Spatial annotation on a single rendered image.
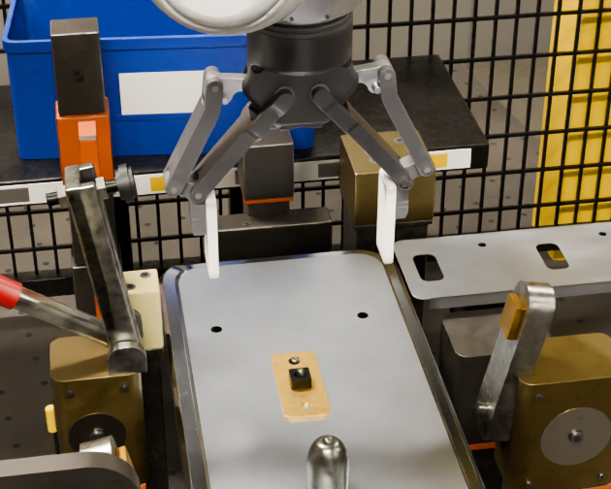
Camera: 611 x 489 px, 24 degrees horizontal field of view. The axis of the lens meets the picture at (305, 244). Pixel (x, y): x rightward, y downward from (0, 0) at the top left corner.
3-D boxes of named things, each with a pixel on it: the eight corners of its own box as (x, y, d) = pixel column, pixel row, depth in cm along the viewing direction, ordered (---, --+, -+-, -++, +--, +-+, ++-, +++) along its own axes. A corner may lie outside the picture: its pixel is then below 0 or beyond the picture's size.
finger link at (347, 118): (299, 77, 104) (312, 64, 103) (393, 168, 109) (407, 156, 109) (306, 100, 100) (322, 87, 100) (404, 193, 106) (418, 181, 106)
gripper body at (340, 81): (245, 30, 95) (248, 151, 100) (369, 22, 96) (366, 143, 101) (233, -13, 101) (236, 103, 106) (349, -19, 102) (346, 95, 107)
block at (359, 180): (420, 453, 155) (436, 166, 135) (348, 461, 153) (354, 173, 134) (403, 407, 161) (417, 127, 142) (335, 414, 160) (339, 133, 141)
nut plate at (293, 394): (332, 415, 113) (332, 404, 113) (284, 420, 113) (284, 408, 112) (313, 352, 120) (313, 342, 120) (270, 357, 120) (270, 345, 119)
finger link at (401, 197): (390, 152, 107) (429, 149, 107) (388, 210, 110) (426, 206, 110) (395, 162, 106) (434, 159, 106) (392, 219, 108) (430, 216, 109)
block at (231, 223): (330, 453, 154) (333, 220, 138) (220, 466, 153) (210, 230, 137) (325, 436, 157) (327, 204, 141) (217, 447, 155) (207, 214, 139)
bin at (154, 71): (317, 149, 144) (317, 32, 137) (15, 161, 142) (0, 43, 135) (305, 79, 158) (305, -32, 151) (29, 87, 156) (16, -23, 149)
